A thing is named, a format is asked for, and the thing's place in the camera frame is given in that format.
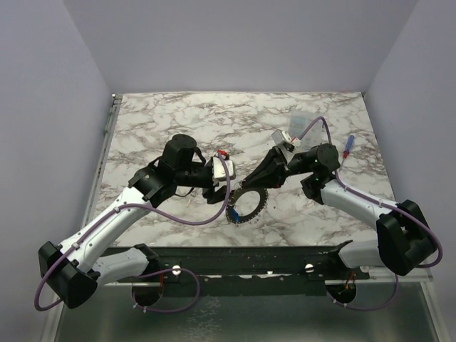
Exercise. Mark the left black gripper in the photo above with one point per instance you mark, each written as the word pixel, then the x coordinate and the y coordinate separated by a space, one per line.
pixel 214 196

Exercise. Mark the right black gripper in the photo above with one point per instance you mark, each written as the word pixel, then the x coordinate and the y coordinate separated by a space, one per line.
pixel 280 165

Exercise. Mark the perforated metal ring disc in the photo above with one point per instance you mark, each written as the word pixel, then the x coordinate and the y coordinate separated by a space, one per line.
pixel 235 196

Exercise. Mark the keys with blue tag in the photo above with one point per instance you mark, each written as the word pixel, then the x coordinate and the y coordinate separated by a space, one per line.
pixel 238 185

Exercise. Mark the blue plastic key tag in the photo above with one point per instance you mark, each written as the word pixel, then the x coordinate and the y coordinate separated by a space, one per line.
pixel 235 215

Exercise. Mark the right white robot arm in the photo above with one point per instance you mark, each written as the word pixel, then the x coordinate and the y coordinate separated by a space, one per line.
pixel 404 241

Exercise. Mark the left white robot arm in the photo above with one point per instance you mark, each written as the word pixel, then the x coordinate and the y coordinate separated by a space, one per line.
pixel 77 266

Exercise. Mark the clear plastic organizer box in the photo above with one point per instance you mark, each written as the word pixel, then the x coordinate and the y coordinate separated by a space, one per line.
pixel 299 120

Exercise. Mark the blue red screwdriver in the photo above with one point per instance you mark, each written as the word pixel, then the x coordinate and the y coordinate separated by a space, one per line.
pixel 347 149

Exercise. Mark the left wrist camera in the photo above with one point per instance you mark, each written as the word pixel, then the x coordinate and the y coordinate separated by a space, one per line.
pixel 223 167

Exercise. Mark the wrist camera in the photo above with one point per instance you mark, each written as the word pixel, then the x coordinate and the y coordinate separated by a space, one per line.
pixel 223 167
pixel 282 138

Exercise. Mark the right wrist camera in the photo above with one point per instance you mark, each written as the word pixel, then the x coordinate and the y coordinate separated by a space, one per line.
pixel 282 138

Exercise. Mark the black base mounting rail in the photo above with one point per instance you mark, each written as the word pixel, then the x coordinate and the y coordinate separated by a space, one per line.
pixel 258 271

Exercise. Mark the aluminium frame rail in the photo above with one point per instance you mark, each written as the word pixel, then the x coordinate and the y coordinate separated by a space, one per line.
pixel 53 315

